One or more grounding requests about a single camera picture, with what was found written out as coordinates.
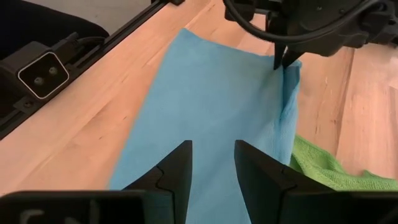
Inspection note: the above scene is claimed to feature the black camera cable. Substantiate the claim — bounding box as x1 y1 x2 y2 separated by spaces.
57 30 108 65

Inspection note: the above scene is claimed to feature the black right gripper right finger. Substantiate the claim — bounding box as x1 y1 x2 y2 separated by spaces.
234 139 333 224

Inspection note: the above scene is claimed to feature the green microfiber towel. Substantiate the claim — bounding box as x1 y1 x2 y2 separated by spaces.
289 133 398 192

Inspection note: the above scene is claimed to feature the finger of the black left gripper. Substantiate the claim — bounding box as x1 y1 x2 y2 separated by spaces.
282 46 305 68
273 43 287 70

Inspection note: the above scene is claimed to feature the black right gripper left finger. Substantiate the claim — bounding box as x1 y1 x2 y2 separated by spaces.
123 139 193 224

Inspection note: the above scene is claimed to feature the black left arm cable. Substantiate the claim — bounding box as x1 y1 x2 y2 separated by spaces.
222 0 383 44

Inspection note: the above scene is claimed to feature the black stereo camera box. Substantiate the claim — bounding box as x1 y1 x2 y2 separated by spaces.
0 40 71 101

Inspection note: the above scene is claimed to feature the blue microfiber towel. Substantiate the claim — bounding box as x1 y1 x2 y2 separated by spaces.
108 27 303 224

